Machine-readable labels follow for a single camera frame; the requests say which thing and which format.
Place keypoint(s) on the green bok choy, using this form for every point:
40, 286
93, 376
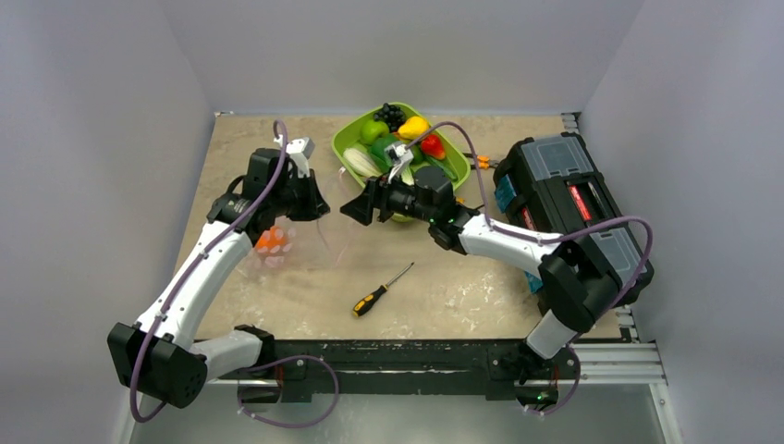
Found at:
378, 152

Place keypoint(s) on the orange handled pliers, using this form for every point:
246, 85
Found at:
481, 161

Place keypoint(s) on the green plastic tray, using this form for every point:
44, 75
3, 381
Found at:
349, 137

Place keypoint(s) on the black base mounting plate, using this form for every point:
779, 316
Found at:
496, 369

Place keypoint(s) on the green apple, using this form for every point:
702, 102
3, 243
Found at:
372, 130

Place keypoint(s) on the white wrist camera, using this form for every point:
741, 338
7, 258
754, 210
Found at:
299, 151
400, 156

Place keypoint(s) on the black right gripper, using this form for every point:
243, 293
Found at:
373, 200

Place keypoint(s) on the black toolbox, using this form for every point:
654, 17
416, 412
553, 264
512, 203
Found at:
551, 184

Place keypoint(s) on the black grape bunch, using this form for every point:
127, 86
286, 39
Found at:
392, 115

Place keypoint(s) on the red bell pepper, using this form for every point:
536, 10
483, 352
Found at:
433, 147

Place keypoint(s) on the green mango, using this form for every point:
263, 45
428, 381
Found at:
418, 156

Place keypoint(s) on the aluminium frame rail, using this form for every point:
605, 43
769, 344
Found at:
599, 363

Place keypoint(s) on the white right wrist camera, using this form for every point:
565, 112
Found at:
400, 156

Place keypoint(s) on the yellow black screwdriver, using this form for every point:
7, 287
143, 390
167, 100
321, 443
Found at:
366, 303

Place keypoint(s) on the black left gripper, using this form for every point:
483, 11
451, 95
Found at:
315, 205

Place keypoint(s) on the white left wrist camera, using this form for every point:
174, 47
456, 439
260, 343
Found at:
299, 151

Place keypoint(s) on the green cucumber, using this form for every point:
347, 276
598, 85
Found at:
444, 166

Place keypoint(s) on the clear zip bag pink dots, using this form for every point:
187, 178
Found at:
318, 245

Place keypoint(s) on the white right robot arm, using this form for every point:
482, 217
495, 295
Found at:
579, 282

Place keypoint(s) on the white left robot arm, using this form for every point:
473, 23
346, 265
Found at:
159, 355

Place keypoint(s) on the orange persimmon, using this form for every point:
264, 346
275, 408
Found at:
275, 241

